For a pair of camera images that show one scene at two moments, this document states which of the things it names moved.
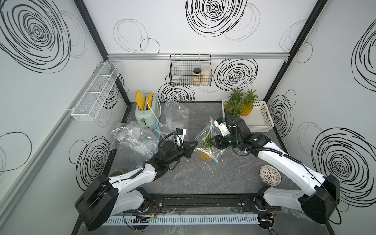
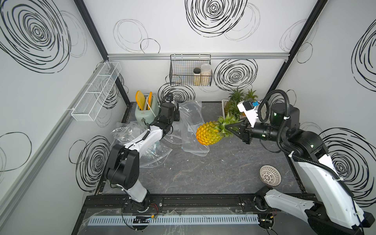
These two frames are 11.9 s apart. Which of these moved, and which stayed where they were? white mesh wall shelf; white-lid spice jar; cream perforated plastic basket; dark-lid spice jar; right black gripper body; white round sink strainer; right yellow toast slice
Moved: right black gripper body
Stayed: right yellow toast slice; dark-lid spice jar; white-lid spice jar; white mesh wall shelf; white round sink strainer; cream perforated plastic basket
